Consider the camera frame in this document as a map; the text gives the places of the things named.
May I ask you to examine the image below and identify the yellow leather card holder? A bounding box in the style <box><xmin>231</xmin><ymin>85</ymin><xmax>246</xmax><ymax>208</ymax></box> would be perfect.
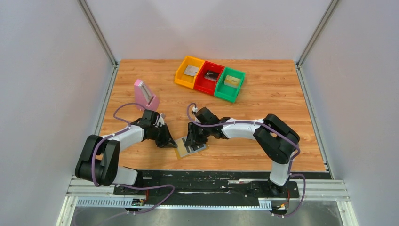
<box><xmin>175</xmin><ymin>137</ymin><xmax>208</xmax><ymax>159</ymax></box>

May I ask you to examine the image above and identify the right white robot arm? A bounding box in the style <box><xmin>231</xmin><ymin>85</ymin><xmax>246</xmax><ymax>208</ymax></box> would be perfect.
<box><xmin>184</xmin><ymin>103</ymin><xmax>300</xmax><ymax>187</ymax></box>

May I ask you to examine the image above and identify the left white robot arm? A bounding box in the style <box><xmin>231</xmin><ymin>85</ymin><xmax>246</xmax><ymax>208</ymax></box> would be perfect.
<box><xmin>75</xmin><ymin>110</ymin><xmax>177</xmax><ymax>186</ymax></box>

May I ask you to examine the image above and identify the dark card in red bin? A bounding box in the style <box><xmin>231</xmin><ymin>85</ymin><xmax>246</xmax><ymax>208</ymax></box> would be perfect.
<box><xmin>204</xmin><ymin>70</ymin><xmax>219</xmax><ymax>82</ymax></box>

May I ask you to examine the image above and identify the gold card in green bin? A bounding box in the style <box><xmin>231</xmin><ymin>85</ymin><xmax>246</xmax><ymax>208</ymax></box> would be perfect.
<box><xmin>224</xmin><ymin>75</ymin><xmax>241</xmax><ymax>88</ymax></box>

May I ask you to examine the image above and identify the silver card in yellow bin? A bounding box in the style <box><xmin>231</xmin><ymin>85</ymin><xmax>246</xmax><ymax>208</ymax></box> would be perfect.
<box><xmin>184</xmin><ymin>65</ymin><xmax>199</xmax><ymax>77</ymax></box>

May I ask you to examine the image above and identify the red plastic bin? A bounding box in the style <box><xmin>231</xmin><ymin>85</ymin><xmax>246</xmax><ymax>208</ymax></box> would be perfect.
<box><xmin>193</xmin><ymin>61</ymin><xmax>225</xmax><ymax>96</ymax></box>

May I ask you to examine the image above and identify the green plastic bin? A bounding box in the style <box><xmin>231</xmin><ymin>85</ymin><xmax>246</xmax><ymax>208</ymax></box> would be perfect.
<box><xmin>214</xmin><ymin>67</ymin><xmax>246</xmax><ymax>103</ymax></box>

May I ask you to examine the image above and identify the pink wedge stand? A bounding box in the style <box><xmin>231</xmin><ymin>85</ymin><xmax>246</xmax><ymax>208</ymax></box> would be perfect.
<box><xmin>134</xmin><ymin>79</ymin><xmax>160</xmax><ymax>111</ymax></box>

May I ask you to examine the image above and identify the yellow plastic bin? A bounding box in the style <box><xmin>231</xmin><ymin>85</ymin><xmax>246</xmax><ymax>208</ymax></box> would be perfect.
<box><xmin>174</xmin><ymin>56</ymin><xmax>205</xmax><ymax>89</ymax></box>

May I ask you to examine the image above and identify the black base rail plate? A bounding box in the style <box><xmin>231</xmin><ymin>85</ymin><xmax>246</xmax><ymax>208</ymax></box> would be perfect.
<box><xmin>112</xmin><ymin>169</ymin><xmax>315</xmax><ymax>207</ymax></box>

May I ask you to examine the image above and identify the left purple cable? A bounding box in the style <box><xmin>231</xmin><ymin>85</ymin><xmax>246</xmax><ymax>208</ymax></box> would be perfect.
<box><xmin>92</xmin><ymin>103</ymin><xmax>176</xmax><ymax>215</ymax></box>

